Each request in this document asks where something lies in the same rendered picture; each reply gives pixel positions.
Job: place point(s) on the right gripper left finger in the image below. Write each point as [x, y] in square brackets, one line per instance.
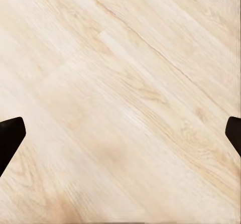
[12, 133]

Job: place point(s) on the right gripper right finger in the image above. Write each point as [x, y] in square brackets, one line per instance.
[233, 133]

